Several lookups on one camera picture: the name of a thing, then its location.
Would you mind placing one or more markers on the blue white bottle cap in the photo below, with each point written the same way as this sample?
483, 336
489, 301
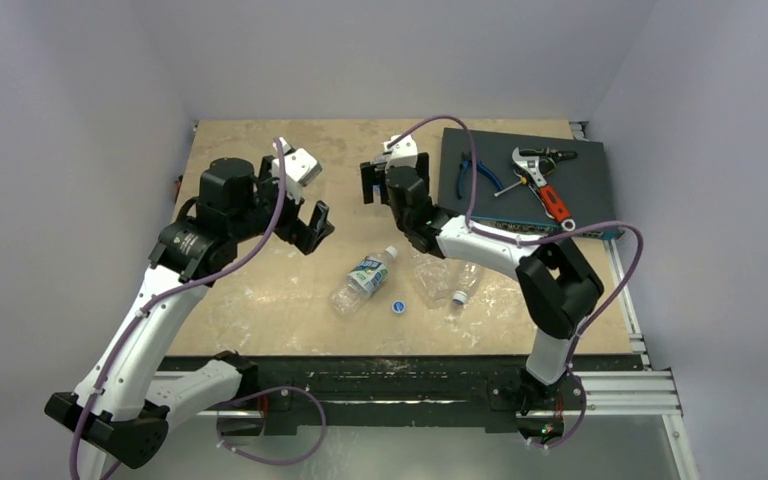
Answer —
398, 307

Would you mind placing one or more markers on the red adjustable wrench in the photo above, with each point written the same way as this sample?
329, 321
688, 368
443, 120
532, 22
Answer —
532, 172

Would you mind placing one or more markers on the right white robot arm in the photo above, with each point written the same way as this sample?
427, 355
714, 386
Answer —
559, 286

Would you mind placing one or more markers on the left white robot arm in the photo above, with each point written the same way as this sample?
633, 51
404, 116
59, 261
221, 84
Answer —
118, 414

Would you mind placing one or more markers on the clear bottle blue cap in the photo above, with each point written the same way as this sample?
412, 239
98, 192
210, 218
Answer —
466, 280

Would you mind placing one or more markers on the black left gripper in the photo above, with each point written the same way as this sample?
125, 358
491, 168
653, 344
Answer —
297, 231

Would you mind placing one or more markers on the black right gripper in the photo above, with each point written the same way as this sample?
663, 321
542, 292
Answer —
393, 175

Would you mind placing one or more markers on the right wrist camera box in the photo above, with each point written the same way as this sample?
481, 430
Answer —
397, 153

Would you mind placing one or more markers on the dark network switch box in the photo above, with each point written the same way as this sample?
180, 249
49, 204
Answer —
473, 167

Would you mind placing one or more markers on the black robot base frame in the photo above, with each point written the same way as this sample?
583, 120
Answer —
448, 391

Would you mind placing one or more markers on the green label water bottle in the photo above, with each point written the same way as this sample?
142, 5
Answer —
363, 280

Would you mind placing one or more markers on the clear bottle white cap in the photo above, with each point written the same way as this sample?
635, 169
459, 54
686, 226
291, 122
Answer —
432, 279

